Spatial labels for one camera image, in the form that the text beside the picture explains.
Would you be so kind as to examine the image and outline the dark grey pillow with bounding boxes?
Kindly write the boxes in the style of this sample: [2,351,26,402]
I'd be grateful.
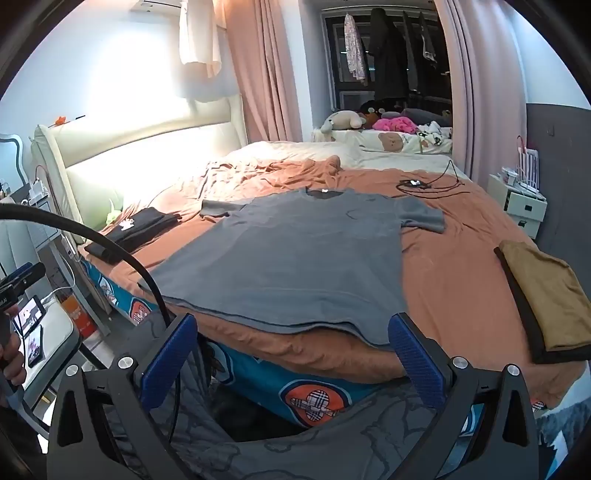
[402,108,451,127]

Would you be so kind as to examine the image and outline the white plush toy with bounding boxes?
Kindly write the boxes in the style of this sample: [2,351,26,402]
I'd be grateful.
[321,110,368,134]

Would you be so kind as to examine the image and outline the orange-brown blanket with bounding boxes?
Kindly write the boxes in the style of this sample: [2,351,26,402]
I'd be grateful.
[78,157,591,409]

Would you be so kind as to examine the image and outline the white bedside cabinet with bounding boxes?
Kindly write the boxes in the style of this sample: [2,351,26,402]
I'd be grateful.
[0,185,93,324]

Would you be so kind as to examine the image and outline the black cable with small device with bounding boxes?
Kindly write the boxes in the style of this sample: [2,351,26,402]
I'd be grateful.
[396,159,465,195]

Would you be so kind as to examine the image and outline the white nightstand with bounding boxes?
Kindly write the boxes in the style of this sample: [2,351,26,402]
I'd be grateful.
[487,173,548,240]

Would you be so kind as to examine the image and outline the floral hanging garment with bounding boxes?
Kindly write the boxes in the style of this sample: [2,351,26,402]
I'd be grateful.
[344,14,368,84]

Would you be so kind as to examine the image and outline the black folded garment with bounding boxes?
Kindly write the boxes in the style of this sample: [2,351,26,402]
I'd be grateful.
[494,247,591,365]

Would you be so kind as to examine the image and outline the grey t-shirt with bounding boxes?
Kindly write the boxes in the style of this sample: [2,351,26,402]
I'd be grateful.
[139,187,445,348]

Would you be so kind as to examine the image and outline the cream padded headboard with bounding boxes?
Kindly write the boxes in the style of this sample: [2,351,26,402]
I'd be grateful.
[30,95,247,241]

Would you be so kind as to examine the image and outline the black hanging coat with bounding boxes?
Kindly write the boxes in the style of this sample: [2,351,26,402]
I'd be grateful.
[367,7,409,104]

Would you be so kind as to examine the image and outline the grey side table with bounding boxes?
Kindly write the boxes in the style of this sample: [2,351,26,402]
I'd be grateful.
[0,295,84,416]

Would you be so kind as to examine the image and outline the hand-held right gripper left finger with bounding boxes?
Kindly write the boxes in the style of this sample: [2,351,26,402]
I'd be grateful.
[47,313,199,480]

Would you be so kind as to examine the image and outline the white air conditioner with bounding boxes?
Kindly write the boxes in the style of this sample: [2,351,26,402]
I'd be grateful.
[129,0,181,12]

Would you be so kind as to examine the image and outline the brown plush toy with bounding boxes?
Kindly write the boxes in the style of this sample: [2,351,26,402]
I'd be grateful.
[360,104,384,130]

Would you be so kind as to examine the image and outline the white hanging garment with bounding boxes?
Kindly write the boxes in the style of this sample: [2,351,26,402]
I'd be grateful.
[178,0,227,78]

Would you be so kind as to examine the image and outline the smartphone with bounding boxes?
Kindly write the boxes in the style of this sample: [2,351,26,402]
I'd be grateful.
[16,295,47,333]

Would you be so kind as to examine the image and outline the tan folded garment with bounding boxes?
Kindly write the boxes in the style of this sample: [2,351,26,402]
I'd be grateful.
[500,240,591,352]

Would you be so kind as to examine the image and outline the blue printed bed sheet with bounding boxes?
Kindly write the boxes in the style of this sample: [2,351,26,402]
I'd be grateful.
[81,256,546,430]

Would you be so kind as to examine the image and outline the orange box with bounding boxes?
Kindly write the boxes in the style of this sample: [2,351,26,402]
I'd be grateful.
[65,295,98,337]

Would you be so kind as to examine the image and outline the pink curtain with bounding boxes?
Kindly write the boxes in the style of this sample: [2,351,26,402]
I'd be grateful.
[215,0,303,146]
[434,0,529,183]

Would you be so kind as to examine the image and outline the pink fluffy cloth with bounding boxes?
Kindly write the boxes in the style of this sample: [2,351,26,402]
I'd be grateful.
[373,116,419,134]

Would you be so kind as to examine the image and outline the black and white print cloth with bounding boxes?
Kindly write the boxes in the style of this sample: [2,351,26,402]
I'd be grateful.
[416,121,453,148]

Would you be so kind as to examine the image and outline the black folded printed clothes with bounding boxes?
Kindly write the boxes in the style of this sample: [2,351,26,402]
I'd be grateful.
[84,208,183,265]

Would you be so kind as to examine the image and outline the grey patterned pants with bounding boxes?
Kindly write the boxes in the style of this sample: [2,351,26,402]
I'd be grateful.
[106,318,485,480]

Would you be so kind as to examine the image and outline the person's left hand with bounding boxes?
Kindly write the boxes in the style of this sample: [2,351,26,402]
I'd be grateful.
[0,330,25,388]

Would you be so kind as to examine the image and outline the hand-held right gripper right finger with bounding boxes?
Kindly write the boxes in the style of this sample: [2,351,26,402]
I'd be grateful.
[388,312,541,480]

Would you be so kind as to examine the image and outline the cream duvet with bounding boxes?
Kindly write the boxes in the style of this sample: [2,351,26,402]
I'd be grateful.
[222,138,462,174]

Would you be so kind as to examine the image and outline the thick black cable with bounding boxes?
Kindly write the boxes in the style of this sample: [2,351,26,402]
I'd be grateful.
[0,203,178,337]

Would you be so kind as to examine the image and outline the dark hanging garment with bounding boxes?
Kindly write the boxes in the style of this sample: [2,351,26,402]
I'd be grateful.
[402,9,439,93]

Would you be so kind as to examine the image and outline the striped gift bag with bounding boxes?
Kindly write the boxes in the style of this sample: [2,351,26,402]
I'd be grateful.
[517,136,540,190]

